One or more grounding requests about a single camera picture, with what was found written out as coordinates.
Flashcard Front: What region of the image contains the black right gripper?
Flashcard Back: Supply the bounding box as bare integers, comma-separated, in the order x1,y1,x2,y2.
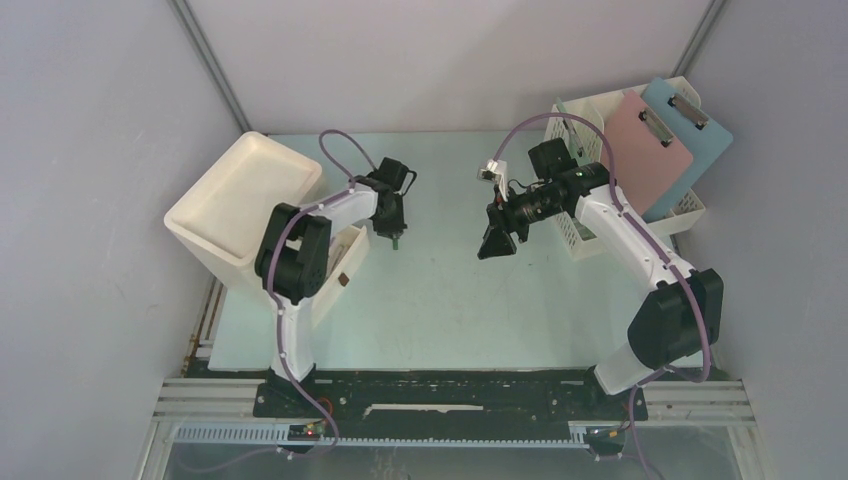
478,183,564,261

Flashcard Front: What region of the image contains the green clipboard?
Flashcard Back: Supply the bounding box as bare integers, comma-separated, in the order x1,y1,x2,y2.
555,97,584,157

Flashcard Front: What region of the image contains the pink clipboard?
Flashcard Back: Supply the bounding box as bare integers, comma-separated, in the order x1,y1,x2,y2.
601,90,692,222

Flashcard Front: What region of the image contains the white drawer cabinet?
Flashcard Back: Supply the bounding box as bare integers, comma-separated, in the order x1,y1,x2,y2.
163,131,372,329

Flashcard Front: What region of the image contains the blue clipboard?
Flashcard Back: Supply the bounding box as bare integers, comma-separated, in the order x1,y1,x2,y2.
642,78,734,222

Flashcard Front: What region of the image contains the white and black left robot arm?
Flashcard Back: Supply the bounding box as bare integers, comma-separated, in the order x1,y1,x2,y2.
254,157,418,417

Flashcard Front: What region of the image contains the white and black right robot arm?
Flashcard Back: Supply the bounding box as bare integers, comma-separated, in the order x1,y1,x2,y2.
477,139,724,418

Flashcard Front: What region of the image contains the white perforated file organizer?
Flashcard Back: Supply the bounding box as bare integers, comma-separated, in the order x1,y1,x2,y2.
539,77,706,260

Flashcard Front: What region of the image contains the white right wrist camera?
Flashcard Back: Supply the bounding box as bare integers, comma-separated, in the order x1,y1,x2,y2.
476,159,509,201

